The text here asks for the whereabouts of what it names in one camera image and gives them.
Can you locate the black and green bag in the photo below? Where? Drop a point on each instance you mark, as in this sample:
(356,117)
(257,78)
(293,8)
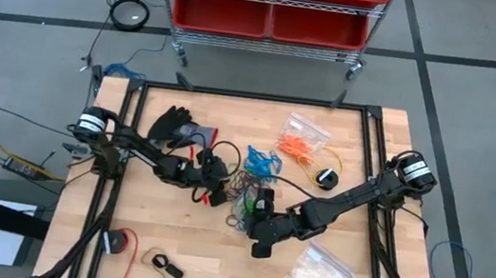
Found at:
(171,119)

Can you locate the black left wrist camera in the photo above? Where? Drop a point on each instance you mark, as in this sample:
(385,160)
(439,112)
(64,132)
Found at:
(213,165)

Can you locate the small black block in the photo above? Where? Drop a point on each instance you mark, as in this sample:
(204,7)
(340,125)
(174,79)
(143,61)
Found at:
(174,272)

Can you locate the grey metal bracket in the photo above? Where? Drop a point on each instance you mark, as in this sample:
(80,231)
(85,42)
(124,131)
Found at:
(121,155)

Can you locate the red gripper tab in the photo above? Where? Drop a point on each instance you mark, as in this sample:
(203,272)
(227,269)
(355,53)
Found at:
(206,198)

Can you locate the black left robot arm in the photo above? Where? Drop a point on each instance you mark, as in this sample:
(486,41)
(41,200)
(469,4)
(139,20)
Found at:
(132,143)

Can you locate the clear plastic zipper bag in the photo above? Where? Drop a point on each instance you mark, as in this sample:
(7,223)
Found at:
(307,127)
(239,205)

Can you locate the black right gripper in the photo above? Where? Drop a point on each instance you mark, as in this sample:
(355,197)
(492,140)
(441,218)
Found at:
(272,226)

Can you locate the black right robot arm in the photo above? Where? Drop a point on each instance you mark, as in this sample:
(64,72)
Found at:
(345,200)

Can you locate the dark grey rubber band tangle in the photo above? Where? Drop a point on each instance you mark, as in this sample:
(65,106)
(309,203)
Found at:
(247,179)

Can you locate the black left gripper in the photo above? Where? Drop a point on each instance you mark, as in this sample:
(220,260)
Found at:
(217,198)

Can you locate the green rubber band bunch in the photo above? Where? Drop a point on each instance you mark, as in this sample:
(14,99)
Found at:
(249,201)

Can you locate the blue rubber band tangle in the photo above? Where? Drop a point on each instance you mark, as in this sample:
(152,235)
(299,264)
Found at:
(261,162)

